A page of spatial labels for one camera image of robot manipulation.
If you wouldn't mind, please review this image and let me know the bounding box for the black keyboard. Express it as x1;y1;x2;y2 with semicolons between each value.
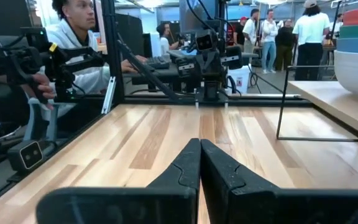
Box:
146;55;171;70

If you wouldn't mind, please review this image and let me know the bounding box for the person's hand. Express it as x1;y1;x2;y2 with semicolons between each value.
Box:
20;73;57;110
121;55;149;74

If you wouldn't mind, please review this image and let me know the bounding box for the white metal bracket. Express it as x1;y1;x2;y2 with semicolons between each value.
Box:
101;76;117;115

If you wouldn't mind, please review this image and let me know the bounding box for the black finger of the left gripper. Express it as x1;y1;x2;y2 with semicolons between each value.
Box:
196;52;211;81
210;51;226;81

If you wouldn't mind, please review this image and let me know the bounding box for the person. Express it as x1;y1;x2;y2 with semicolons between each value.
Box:
242;8;260;65
44;0;149;96
333;12;344;40
274;18;296;72
233;16;248;52
292;0;331;82
260;9;278;75
156;22;183;57

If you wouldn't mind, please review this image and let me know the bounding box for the black aluminium rig frame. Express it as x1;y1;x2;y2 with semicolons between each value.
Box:
0;0;315;212

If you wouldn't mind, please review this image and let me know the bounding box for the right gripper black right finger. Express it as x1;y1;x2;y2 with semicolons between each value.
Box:
200;139;358;224

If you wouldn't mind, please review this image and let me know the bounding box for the white bin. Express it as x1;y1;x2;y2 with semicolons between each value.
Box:
227;64;251;95

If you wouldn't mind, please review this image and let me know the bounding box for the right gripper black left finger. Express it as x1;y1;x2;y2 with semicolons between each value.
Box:
35;138;202;224

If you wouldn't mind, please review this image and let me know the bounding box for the black table-level camera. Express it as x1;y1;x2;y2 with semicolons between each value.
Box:
7;139;44;174

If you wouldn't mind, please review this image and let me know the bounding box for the grey computer monitor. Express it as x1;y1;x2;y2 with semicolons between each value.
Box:
178;0;220;35

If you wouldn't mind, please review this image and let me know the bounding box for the black desk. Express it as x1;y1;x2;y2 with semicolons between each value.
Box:
131;63;198;94

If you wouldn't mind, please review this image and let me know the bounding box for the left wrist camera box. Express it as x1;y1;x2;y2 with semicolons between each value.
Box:
195;29;214;52

